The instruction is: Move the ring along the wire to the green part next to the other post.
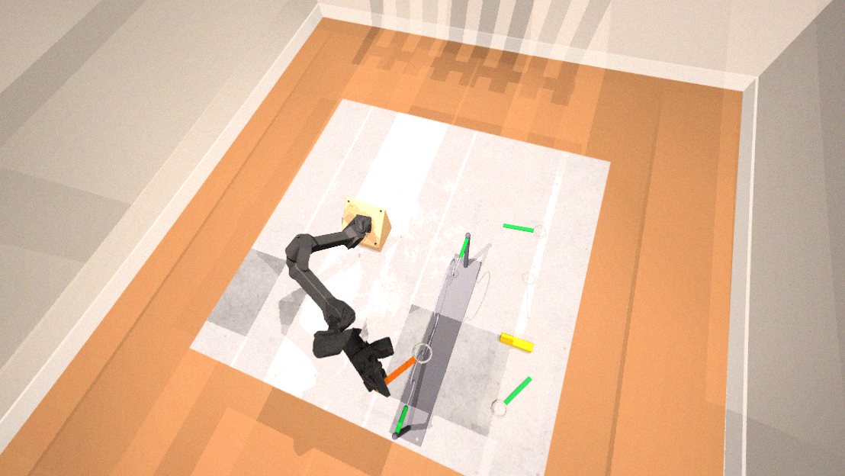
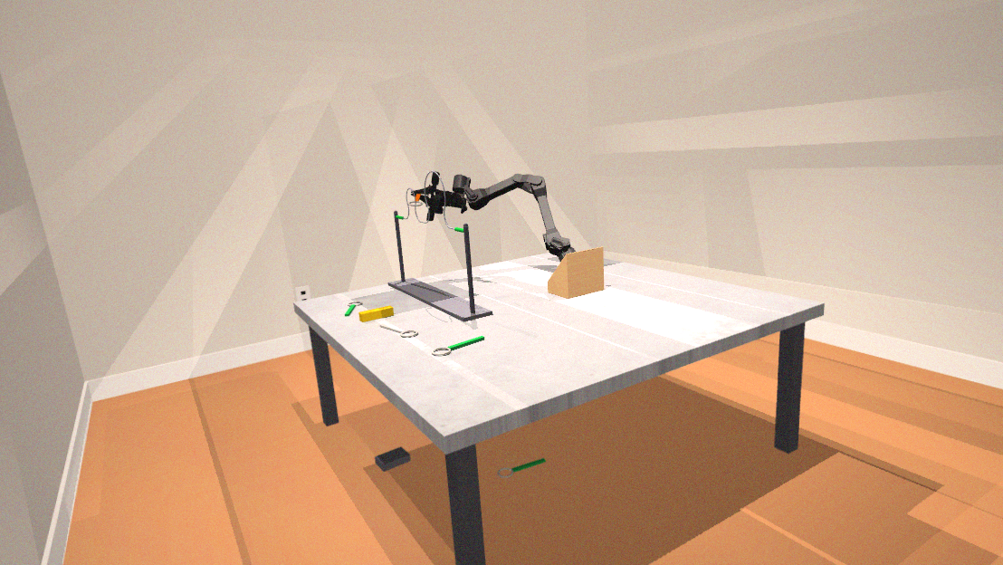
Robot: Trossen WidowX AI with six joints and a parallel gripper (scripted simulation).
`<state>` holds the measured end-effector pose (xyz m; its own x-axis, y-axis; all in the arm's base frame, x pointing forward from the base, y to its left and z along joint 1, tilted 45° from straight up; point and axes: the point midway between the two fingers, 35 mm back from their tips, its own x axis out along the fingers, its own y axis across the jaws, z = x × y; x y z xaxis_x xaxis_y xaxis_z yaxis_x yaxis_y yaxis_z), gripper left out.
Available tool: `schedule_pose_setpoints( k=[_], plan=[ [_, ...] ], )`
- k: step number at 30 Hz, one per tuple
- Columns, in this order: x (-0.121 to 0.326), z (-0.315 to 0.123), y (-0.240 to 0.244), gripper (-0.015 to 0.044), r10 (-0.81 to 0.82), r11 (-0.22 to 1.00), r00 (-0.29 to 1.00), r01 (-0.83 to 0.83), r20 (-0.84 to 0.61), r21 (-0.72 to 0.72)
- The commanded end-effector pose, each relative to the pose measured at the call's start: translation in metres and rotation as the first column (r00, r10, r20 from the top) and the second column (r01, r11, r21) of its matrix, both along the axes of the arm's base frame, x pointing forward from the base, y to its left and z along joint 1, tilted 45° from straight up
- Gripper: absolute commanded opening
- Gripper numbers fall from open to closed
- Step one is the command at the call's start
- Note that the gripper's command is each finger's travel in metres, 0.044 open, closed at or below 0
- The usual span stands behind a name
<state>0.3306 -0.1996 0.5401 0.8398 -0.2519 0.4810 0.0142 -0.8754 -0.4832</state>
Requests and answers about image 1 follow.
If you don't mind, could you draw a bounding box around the orange handle with grey loop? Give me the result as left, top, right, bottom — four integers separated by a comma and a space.
384, 343, 432, 385

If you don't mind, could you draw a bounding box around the grey loop with green handle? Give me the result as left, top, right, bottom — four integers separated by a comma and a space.
491, 377, 532, 418
503, 224, 547, 238

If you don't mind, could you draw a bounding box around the yellow flat bar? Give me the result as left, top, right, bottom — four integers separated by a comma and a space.
499, 333, 534, 353

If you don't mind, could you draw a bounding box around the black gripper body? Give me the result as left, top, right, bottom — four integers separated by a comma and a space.
346, 341, 378, 377

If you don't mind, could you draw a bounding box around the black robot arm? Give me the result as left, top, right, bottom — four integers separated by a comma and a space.
284, 214, 394, 359

